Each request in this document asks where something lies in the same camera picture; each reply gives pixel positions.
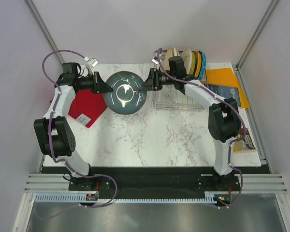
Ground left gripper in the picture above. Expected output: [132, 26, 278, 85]
[77, 72, 114, 95]

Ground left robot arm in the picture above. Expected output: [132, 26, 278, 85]
[33, 57, 113, 190]

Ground blue cream plate in rack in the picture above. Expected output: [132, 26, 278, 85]
[181, 48, 193, 74]

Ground dark blue book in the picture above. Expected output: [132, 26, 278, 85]
[208, 84, 241, 106]

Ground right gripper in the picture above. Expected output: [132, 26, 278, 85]
[138, 68, 175, 92]

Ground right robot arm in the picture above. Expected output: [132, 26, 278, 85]
[140, 56, 245, 190]

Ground metal wire dish rack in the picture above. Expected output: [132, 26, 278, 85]
[152, 49, 210, 112]

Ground purple cable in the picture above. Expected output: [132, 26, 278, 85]
[152, 48, 247, 210]
[35, 49, 119, 220]

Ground blue polka dot dish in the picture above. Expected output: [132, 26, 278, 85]
[197, 51, 207, 81]

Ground yellow illustrated book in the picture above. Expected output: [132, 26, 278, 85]
[233, 128, 257, 153]

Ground white cable duct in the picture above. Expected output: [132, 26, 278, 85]
[35, 191, 228, 203]

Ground green polka dot dish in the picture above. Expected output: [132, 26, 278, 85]
[189, 51, 198, 75]

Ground yellow folder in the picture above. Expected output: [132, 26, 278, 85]
[206, 68, 250, 108]

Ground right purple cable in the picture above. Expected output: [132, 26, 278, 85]
[152, 48, 247, 210]

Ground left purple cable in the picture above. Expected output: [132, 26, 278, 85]
[35, 49, 119, 220]

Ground yellow fluted dish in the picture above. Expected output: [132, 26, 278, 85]
[193, 51, 202, 78]

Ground blue and cream plate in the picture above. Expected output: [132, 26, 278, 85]
[174, 47, 180, 56]

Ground dark blue blossom plate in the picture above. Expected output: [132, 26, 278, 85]
[103, 71, 147, 115]

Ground red clip file folder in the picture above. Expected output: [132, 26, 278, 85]
[68, 90, 108, 128]

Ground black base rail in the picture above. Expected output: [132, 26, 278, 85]
[40, 165, 273, 200]

